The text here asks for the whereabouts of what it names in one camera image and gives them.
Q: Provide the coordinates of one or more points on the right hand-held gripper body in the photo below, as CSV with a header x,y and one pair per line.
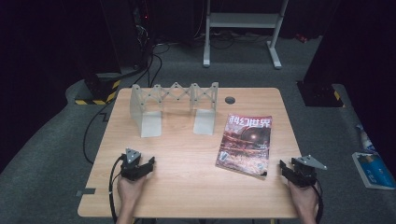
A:
x,y
303,174

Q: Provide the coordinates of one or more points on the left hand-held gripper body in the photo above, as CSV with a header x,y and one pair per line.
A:
x,y
132,169

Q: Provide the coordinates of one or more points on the translucent white expandable book rack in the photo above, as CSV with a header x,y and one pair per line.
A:
x,y
149,123

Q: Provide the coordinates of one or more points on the red magazine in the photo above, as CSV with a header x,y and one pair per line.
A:
x,y
246,144

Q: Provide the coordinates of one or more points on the person's left hand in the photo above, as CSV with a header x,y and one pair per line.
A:
x,y
130,189

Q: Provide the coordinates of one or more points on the person's right hand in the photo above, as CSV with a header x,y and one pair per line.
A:
x,y
303,199

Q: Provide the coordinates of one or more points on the grey tape strip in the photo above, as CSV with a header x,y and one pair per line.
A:
x,y
85,192

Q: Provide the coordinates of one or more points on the blue and white packet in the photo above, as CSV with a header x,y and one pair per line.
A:
x,y
375,171

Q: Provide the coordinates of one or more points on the black base with yellow mark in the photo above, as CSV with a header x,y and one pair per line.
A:
x,y
320,95

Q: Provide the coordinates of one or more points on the black base with yellow stripes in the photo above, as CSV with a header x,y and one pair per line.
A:
x,y
101,90

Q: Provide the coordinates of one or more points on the small red object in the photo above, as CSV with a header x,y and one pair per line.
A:
x,y
301,38

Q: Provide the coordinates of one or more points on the black equipment tower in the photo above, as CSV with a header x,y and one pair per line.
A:
x,y
127,34

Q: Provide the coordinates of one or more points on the white metal stand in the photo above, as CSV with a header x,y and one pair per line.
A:
x,y
243,20

